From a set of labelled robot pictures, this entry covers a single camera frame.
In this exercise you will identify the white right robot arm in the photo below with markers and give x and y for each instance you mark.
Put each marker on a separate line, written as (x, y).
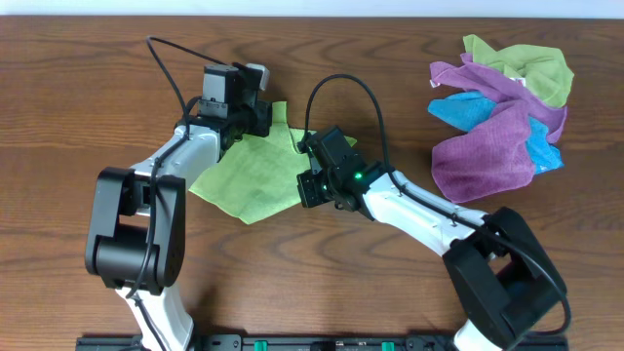
(507, 285)

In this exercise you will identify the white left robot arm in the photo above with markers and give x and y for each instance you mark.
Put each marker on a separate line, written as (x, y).
(136, 237)

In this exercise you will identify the light green cloth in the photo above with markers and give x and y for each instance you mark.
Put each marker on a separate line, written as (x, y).
(256, 178)

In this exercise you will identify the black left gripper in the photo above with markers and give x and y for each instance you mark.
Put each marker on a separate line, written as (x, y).
(260, 117)

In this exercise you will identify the purple cloth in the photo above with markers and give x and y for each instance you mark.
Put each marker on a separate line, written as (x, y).
(492, 156)

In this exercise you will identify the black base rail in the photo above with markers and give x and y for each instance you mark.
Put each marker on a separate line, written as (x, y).
(235, 342)

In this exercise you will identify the olive green cloth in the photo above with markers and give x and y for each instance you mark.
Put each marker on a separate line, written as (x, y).
(543, 69)

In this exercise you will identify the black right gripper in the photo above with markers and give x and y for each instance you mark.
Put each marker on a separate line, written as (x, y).
(304, 181)

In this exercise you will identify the blue cloth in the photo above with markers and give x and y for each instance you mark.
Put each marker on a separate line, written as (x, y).
(465, 111)

